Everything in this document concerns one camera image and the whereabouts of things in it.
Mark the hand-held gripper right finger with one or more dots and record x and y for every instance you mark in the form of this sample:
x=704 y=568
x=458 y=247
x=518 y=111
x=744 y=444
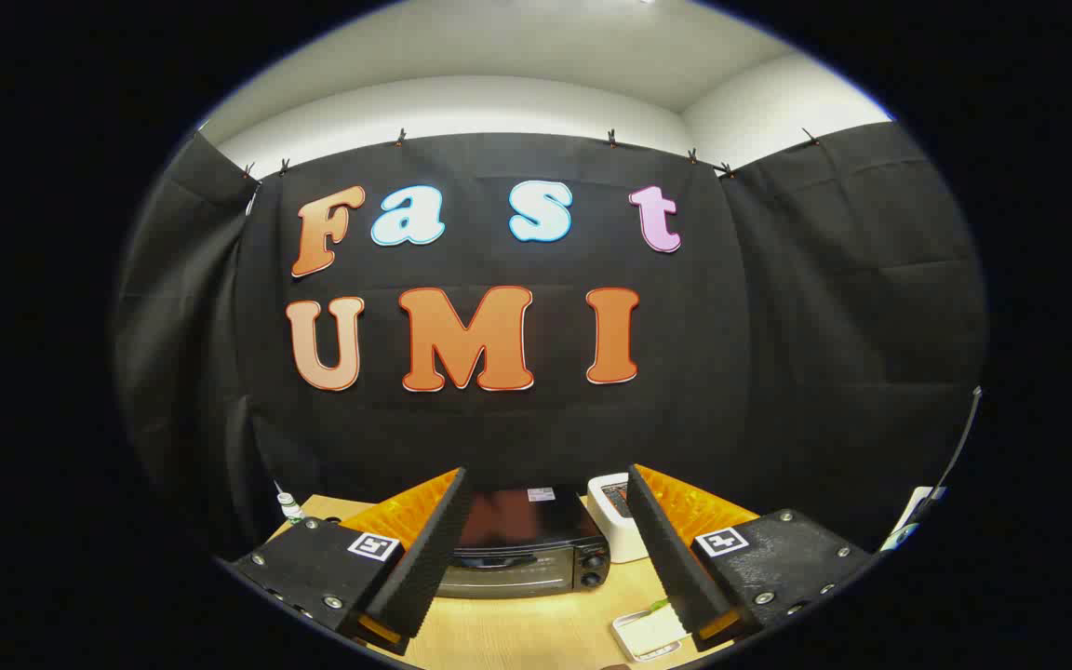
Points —
x=671 y=558

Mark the white bottle with green label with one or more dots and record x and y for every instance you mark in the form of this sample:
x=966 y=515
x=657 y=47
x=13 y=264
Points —
x=289 y=507

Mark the white slot toaster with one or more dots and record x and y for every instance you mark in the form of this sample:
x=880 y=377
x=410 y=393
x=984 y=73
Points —
x=612 y=535

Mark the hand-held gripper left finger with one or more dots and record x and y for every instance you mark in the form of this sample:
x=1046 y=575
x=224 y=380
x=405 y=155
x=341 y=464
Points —
x=434 y=549

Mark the black toaster oven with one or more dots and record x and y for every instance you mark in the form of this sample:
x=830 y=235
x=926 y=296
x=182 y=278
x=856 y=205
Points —
x=536 y=530

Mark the white and blue card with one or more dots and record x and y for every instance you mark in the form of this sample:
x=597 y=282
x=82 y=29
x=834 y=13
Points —
x=908 y=521

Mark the white plastic tray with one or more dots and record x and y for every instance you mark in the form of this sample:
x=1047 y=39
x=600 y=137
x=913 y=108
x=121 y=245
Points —
x=657 y=655

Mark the sandwich with lettuce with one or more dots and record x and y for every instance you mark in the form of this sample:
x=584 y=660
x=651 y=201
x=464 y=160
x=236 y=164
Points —
x=652 y=633

